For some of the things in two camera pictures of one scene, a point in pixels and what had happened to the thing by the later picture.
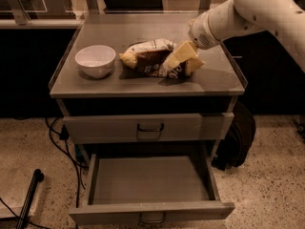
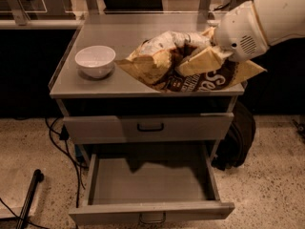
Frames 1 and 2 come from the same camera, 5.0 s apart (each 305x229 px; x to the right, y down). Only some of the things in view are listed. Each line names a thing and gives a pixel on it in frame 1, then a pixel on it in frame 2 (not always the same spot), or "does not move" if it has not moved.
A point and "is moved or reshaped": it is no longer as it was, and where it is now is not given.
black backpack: [237, 140] does not move
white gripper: [200, 32] -> [238, 32]
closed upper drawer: [147, 128] does not move
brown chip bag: [151, 57] is moved or reshaped
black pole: [37, 176] does not move
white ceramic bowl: [95, 61] does not move
